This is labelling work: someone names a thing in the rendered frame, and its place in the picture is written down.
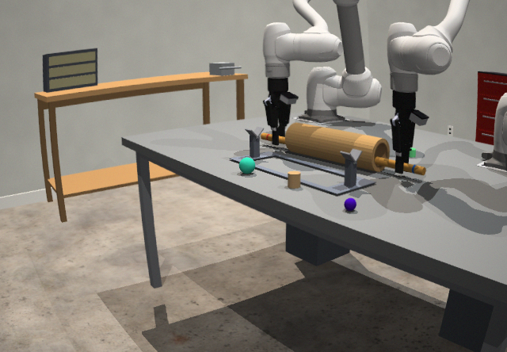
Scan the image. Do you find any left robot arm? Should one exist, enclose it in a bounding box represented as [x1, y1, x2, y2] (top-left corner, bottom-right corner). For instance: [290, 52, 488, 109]
[387, 0, 507, 170]

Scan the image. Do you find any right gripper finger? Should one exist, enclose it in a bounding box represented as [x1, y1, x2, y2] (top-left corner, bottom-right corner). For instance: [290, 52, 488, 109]
[278, 102, 291, 137]
[263, 95, 280, 145]

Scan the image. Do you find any teal sphere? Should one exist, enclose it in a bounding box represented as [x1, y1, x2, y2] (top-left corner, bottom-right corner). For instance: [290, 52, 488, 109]
[239, 158, 255, 174]

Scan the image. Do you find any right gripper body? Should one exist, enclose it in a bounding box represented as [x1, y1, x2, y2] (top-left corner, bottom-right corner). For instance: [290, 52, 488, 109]
[268, 78, 288, 106]

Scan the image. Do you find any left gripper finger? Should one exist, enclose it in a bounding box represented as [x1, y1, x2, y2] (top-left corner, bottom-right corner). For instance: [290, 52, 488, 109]
[404, 116, 415, 163]
[390, 113, 408, 174]

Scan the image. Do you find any purple ball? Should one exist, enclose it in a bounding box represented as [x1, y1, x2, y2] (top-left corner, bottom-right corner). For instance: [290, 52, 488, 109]
[344, 198, 356, 211]

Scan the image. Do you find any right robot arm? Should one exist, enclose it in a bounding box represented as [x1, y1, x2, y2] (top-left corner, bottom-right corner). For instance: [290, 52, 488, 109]
[263, 0, 382, 123]

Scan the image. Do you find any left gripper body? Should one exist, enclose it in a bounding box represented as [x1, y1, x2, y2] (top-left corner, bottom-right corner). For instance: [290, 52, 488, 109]
[392, 90, 416, 126]

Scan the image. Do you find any orange bar with blue band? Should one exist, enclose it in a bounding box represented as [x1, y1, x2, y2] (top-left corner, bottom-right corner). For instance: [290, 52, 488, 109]
[261, 133, 426, 175]

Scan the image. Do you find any grey rack with two v-shaped cradles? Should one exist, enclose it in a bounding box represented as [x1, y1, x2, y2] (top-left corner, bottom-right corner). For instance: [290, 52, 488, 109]
[230, 127, 376, 195]

